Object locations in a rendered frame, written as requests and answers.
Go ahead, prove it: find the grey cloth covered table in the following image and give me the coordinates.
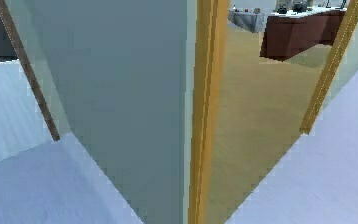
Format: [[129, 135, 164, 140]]
[[227, 8, 269, 34]]

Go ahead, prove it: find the dark red kitchen counter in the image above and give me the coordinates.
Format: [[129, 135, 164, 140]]
[[259, 6, 349, 62]]

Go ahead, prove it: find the dark kettle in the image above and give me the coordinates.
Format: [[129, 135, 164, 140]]
[[292, 0, 307, 13]]

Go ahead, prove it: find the yellow wooden door frame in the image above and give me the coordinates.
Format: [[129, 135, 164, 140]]
[[187, 0, 358, 224]]

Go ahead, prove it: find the brown wooden door frame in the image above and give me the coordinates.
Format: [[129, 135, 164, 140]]
[[0, 0, 61, 142]]

